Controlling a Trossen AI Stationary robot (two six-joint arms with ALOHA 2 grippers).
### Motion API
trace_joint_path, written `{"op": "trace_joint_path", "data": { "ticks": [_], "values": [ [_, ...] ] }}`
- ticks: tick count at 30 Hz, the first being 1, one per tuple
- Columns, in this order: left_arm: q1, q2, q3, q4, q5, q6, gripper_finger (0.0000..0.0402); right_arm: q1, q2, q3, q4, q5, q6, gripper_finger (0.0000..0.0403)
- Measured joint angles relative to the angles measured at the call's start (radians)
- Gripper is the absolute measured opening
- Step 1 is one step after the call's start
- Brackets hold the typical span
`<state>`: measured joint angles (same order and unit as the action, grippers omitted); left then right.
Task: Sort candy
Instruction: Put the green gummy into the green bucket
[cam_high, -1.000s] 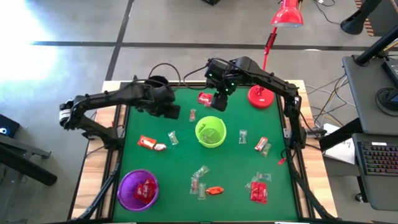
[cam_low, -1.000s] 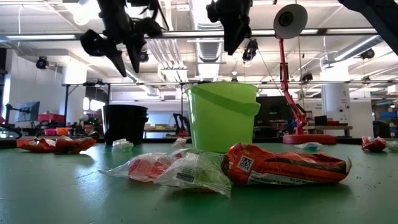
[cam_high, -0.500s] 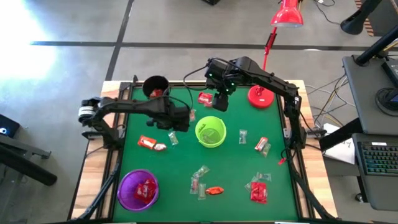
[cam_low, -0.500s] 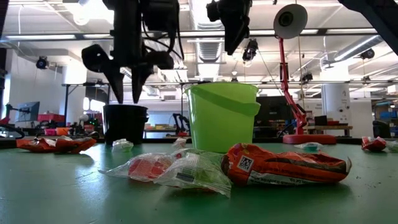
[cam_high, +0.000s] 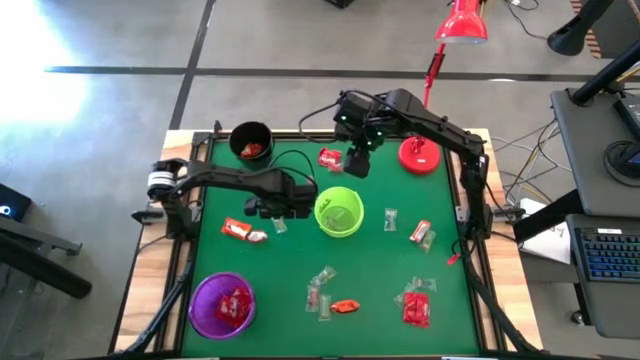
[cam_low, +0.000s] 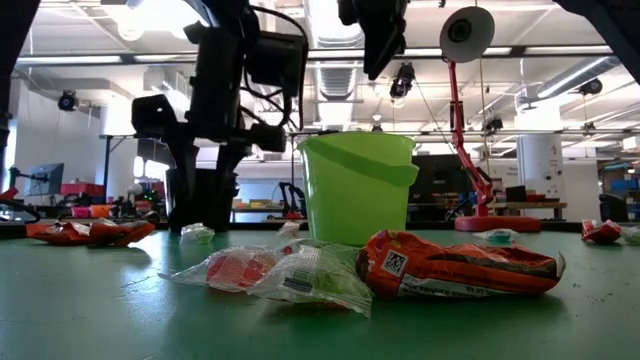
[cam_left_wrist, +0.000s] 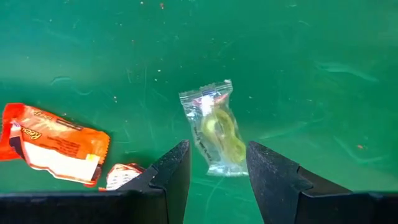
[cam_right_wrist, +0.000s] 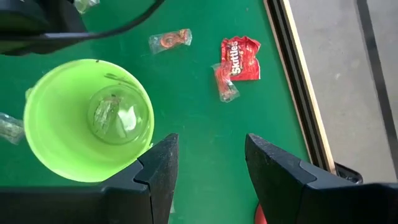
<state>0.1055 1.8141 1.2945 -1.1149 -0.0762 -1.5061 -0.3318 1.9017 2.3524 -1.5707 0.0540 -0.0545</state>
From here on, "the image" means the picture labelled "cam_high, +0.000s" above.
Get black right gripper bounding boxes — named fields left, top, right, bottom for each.
left=344, top=130, right=385, bottom=180

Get red candies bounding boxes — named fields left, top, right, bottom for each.
left=220, top=216, right=253, bottom=242

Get red white candy packet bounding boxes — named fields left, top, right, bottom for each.
left=408, top=219, right=433, bottom=244

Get large red candy packet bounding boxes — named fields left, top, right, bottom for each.
left=402, top=291, right=432, bottom=330

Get lime green plastic bucket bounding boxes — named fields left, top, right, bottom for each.
left=313, top=185, right=366, bottom=239

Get green table mat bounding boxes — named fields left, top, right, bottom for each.
left=180, top=137, right=481, bottom=356

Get red desk lamp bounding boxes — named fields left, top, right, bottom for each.
left=397, top=0, right=490, bottom=176

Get black plastic bucket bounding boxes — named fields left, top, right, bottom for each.
left=228, top=120, right=275, bottom=169

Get purple plastic bucket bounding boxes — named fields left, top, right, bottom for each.
left=188, top=271, right=258, bottom=341

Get black desk beam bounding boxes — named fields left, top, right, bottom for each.
left=512, top=188, right=585, bottom=242

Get white paper sheet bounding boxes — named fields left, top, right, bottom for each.
left=519, top=199, right=572, bottom=265

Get grey side desk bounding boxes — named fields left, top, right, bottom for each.
left=549, top=87, right=640, bottom=217

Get black stand leg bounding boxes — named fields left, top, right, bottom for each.
left=546, top=0, right=617, bottom=57

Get black monitor pole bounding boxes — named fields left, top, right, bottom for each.
left=569, top=42, right=640, bottom=107

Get black round monitor base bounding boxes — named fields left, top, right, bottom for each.
left=602, top=139, right=640, bottom=189

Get grey metal stand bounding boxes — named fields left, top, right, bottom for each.
left=0, top=213, right=84, bottom=256

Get black padded bar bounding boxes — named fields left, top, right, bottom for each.
left=0, top=234, right=95, bottom=300

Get striped mat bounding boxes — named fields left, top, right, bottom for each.
left=569, top=0, right=604, bottom=60

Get black backlit keyboard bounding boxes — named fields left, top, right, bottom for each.
left=573, top=227, right=640, bottom=284

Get black device blue light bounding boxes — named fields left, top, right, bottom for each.
left=0, top=182, right=33, bottom=224

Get grey keyboard desk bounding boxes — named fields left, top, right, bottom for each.
left=565, top=213, right=640, bottom=341

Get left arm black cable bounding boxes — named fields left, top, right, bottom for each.
left=268, top=148, right=318, bottom=187

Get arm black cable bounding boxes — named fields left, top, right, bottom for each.
left=298, top=98, right=347, bottom=146
left=268, top=148, right=318, bottom=187

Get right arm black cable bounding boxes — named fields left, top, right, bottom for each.
left=298, top=98, right=347, bottom=146

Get black metal table frame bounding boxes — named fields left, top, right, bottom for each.
left=107, top=118, right=546, bottom=360

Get grey floor cables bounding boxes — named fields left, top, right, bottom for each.
left=492, top=118, right=574, bottom=199

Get black floor cable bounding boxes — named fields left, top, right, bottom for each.
left=503, top=0, right=550, bottom=42

